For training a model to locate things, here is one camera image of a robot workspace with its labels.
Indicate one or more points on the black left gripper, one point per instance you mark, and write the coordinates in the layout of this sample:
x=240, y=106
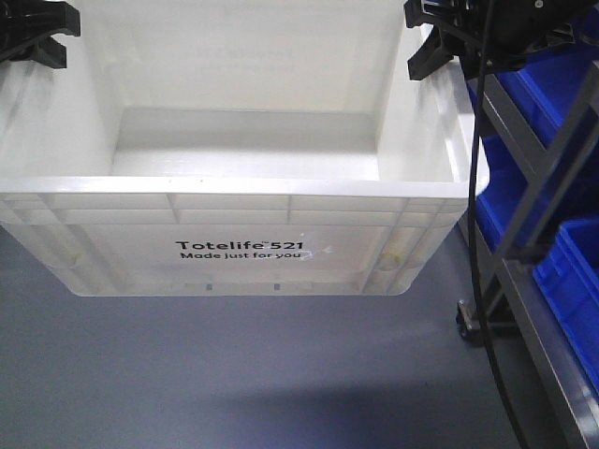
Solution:
x=26, y=25

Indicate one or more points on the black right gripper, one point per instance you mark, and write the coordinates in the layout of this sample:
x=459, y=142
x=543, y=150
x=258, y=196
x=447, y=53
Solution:
x=515, y=30

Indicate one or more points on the white Totelife plastic crate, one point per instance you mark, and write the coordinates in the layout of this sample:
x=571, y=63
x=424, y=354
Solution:
x=195, y=148

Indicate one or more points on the blue storage bin upper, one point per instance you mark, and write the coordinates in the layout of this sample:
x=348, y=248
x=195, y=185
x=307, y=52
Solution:
x=545, y=89

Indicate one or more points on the blue storage bin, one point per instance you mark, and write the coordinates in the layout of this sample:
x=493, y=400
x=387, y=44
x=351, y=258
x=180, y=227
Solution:
x=545, y=89
x=568, y=280
x=497, y=204

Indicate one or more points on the blue storage bin middle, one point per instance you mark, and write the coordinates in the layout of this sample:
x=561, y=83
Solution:
x=497, y=204

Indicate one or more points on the blue storage bin lower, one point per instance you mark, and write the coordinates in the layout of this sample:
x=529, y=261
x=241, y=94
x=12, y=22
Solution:
x=568, y=280

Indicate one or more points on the grey metal shelf rack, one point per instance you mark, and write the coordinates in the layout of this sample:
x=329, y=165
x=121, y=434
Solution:
x=510, y=298

